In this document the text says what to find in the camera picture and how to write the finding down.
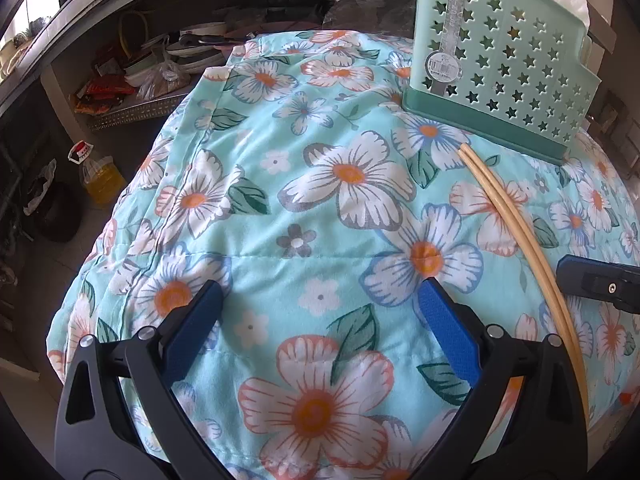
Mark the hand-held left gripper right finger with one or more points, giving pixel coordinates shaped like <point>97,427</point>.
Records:
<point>450,330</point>

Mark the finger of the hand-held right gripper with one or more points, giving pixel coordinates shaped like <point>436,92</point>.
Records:
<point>595,282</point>

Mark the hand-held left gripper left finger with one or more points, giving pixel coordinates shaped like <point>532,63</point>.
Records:
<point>195,325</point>

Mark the wooden chopstick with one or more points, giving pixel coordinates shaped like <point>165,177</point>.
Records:
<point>515,205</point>
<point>505,212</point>

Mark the green star-cutout utensil holder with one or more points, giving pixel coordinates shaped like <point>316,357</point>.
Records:
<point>500,60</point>

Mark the floral light blue blanket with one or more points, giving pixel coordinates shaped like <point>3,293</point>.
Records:
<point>310,220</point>

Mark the cooking oil bottle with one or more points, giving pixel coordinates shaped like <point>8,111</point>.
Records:
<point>100,177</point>

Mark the dark pot with bag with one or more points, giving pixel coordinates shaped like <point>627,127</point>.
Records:
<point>50,205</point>

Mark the translucent plastic bag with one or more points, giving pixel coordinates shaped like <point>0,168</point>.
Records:
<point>162,77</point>

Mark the red snack packets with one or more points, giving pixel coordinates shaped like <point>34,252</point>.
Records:
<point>100,92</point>

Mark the white bowl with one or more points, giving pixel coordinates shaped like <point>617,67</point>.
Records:
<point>200,42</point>

